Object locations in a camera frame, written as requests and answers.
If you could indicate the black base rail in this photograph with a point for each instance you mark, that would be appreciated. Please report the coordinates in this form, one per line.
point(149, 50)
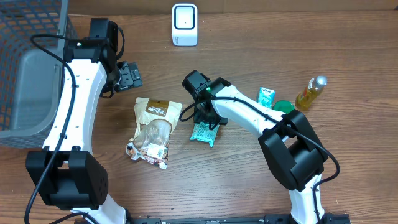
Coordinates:
point(328, 218)

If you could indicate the brown snack wrapper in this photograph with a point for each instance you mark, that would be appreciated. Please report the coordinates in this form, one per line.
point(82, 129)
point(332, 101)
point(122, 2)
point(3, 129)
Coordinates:
point(156, 121)

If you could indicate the white barcode scanner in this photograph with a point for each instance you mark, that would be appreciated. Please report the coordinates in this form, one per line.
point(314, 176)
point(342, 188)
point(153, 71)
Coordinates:
point(184, 25)

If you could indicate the grey plastic mesh basket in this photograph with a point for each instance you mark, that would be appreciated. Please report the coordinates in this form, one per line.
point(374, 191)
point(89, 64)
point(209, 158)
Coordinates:
point(31, 79)

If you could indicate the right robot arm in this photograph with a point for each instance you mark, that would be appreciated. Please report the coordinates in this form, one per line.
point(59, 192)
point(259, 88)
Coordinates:
point(293, 152)

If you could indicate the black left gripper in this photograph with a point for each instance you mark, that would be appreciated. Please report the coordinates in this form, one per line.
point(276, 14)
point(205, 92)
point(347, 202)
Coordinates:
point(132, 76)

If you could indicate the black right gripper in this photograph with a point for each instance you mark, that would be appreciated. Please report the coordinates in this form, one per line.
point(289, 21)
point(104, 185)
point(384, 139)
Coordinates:
point(206, 117)

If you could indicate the teal tissue pack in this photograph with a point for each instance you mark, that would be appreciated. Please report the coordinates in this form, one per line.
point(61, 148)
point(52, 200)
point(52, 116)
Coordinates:
point(265, 97)

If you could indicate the yellow dish soap bottle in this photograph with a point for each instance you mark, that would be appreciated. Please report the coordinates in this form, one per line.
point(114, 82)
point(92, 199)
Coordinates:
point(314, 88)

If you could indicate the teal snack packet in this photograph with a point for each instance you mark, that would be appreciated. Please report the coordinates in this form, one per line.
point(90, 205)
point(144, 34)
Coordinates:
point(201, 132)

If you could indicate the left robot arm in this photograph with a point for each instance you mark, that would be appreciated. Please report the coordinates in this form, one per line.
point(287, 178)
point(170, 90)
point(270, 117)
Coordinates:
point(65, 173)

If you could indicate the green lid jar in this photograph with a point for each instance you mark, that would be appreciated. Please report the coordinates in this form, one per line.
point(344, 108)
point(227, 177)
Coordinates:
point(283, 106)

